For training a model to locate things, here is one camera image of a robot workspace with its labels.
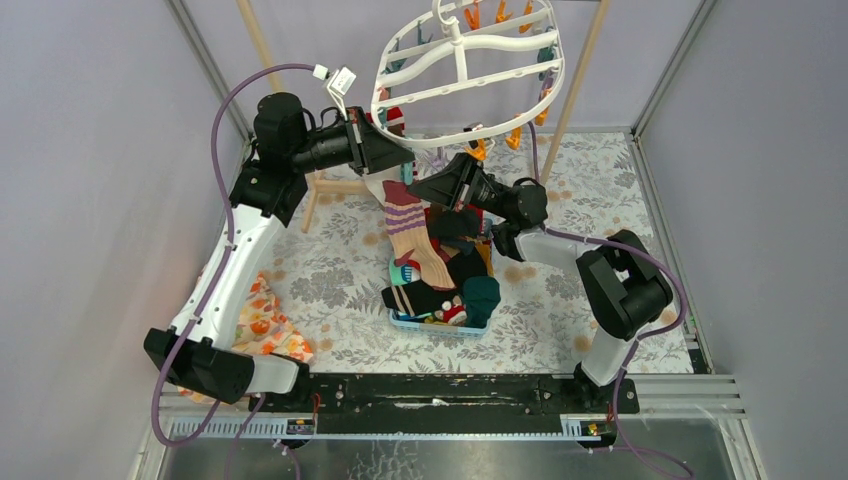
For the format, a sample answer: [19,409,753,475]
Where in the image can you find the white oval clip hanger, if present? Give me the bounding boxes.
[368,1,566,140]

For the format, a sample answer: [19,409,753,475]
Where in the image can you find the floral patterned table mat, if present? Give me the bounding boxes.
[261,132,661,373]

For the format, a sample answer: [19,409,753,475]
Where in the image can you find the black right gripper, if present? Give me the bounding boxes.
[406,153,510,221]

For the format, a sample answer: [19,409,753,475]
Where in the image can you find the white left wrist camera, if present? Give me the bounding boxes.
[312,64,357,119]

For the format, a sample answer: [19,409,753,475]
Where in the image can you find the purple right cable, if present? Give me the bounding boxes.
[526,120,691,480]

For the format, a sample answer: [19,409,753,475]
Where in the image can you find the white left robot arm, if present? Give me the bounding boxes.
[143,93,414,411]

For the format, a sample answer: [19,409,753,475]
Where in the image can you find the black cream striped sock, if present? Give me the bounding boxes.
[381,250,489,317]

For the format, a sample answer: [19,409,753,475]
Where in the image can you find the orange floral cloth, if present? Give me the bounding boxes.
[178,264,315,405]

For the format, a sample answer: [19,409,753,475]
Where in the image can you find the purple cable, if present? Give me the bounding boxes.
[150,62,318,448]
[526,120,691,480]

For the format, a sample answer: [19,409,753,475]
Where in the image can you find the dark teal sock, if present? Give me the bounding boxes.
[461,276,501,329]

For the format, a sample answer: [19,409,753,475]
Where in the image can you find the red white striped sock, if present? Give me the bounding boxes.
[379,106,405,137]

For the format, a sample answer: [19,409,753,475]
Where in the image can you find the blue plastic sock basket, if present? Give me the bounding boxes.
[387,209,494,339]

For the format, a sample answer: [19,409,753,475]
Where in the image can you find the purple striped sock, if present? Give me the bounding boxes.
[382,180,455,291]

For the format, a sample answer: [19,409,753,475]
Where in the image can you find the wooden drying rack frame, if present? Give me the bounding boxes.
[236,1,610,233]

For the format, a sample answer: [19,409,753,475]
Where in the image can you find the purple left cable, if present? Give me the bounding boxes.
[150,62,318,448]

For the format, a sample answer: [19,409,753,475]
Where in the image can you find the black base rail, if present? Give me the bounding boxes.
[261,373,640,435]

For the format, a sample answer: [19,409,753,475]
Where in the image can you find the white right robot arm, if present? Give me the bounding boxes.
[408,153,685,412]

